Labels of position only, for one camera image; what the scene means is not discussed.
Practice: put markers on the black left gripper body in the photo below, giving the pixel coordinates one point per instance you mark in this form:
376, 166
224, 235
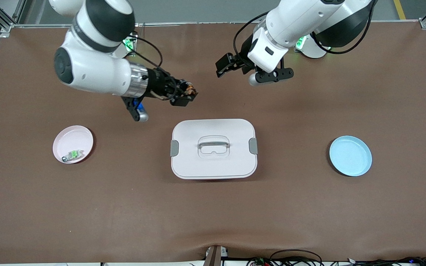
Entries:
242, 61

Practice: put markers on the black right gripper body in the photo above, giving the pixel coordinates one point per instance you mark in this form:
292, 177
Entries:
158, 84

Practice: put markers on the black orange toy car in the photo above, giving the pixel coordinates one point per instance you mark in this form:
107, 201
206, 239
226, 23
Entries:
190, 90

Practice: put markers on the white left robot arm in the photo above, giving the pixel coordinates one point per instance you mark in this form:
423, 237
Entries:
294, 22

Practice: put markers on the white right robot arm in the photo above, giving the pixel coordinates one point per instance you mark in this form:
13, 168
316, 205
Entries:
94, 70

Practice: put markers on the white lidded storage box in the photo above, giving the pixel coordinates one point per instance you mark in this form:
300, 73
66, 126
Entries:
213, 162

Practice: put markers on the pale pink round plate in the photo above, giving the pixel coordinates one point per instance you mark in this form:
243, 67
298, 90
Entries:
72, 138

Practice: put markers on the brown table mat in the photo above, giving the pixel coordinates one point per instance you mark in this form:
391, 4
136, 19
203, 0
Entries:
213, 214

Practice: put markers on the light blue round plate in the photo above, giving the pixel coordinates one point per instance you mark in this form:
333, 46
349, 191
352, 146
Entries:
350, 155

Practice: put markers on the aluminium table edge rail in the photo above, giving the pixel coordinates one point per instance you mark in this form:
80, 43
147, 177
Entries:
198, 23

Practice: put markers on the green grey switch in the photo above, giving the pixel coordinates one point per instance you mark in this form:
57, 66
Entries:
73, 154

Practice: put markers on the metal mount bracket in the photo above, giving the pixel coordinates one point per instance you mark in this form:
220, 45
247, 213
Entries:
215, 255

